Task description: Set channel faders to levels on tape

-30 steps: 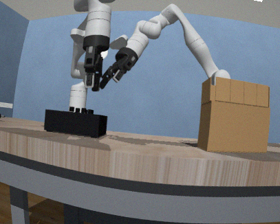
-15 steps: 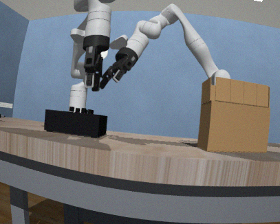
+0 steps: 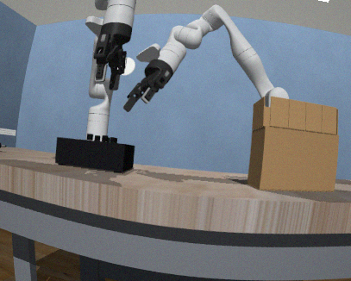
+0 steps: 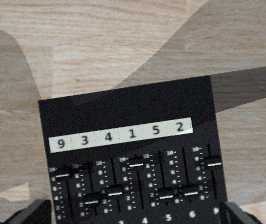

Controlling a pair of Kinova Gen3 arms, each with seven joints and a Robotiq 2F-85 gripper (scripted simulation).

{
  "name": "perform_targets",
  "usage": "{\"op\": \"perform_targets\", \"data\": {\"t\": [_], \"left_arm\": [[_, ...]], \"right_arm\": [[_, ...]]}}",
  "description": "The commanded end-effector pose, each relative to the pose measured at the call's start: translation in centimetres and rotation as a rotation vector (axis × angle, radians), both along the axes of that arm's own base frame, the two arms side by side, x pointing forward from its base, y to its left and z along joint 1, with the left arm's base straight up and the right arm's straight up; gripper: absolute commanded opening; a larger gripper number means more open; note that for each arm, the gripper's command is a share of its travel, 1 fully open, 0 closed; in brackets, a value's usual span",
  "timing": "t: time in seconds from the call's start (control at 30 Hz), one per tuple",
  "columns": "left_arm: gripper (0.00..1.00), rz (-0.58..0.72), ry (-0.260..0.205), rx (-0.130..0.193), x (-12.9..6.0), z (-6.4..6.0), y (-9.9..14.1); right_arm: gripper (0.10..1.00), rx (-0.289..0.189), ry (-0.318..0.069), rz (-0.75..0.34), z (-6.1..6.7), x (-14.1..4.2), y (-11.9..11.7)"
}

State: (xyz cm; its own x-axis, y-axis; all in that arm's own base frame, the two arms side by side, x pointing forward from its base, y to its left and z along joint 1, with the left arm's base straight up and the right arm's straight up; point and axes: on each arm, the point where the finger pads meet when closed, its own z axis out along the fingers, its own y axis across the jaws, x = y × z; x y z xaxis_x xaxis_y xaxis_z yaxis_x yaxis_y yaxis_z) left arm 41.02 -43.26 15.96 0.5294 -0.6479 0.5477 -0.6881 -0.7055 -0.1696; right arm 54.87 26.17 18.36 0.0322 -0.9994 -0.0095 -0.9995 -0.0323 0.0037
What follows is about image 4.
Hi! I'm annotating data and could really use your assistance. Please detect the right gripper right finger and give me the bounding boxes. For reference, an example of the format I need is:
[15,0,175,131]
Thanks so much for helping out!
[218,202,263,224]

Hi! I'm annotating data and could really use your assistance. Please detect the black lighting desk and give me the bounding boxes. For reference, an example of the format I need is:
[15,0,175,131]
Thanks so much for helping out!
[38,75,228,224]

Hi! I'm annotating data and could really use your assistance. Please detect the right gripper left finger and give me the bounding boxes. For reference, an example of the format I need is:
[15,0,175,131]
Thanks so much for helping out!
[0,199,52,224]

